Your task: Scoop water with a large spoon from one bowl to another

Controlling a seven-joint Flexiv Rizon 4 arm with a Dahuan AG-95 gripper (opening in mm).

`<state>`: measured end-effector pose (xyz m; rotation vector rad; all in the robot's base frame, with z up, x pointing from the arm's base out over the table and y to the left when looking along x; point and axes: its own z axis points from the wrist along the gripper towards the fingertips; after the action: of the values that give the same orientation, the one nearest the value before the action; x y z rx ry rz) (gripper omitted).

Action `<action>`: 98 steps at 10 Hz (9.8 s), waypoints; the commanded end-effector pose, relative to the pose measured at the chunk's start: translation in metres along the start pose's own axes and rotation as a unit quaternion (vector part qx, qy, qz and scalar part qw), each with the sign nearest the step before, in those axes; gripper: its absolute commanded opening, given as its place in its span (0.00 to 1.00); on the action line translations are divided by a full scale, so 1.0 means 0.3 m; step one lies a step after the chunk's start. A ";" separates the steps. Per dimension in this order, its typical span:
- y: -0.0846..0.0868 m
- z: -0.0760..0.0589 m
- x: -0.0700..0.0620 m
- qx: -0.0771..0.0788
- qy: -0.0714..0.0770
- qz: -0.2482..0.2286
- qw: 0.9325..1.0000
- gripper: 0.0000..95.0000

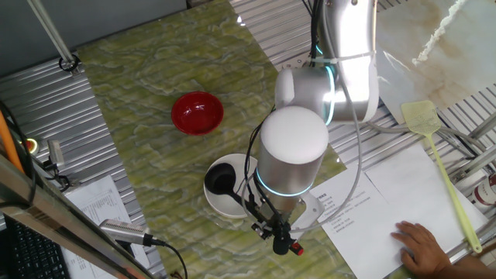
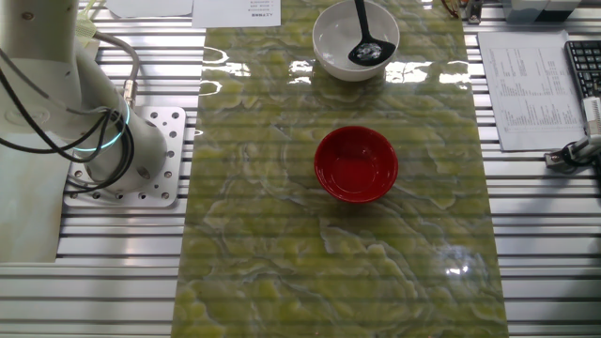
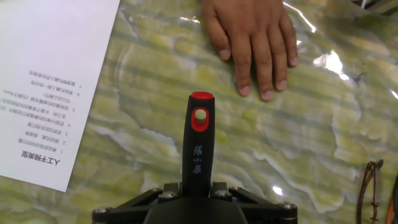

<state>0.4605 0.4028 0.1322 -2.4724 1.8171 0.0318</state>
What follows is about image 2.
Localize black ladle spoon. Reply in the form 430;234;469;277
347;0;397;68

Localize red bowl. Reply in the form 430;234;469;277
313;125;400;205

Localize white bowl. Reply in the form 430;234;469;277
312;0;401;84

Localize green marble pattern mat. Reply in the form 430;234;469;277
171;0;511;338

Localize white paper with Chinese text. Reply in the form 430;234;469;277
191;0;282;29

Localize blank white paper sheet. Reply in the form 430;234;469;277
105;0;194;19

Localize printed table paper sheet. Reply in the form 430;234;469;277
477;30;588;152

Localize yellow fly swatter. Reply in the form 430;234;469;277
69;0;102;47

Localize grey box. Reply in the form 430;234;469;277
501;0;548;25

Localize black keyboard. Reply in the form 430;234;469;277
564;39;601;100

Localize black and white box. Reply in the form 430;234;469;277
534;0;583;23

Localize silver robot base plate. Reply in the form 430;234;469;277
63;105;188;209

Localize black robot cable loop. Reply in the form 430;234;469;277
0;46;136;197

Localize grey hose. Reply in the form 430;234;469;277
91;31;142;109

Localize red brown wire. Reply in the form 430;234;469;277
440;0;464;20

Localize small metal bracket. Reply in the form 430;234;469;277
464;0;485;25

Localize metal camera mount clamp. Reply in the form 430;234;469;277
544;134;601;170

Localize silver ribbed camera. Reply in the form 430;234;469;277
581;96;601;138

